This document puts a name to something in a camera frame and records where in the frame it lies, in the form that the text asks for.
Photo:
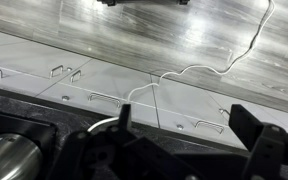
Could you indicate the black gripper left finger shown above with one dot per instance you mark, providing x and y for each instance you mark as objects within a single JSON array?
[{"x": 94, "y": 156}]

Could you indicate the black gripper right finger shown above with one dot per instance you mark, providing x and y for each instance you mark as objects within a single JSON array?
[{"x": 267, "y": 146}]

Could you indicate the steel coffee carafe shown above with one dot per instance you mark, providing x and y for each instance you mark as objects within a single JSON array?
[{"x": 10, "y": 160}]

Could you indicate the round silver drawer lock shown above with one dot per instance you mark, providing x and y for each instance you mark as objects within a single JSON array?
[
  {"x": 180, "y": 126},
  {"x": 65, "y": 98}
]

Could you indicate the black stand base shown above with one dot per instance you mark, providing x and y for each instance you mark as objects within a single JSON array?
[{"x": 144, "y": 1}]

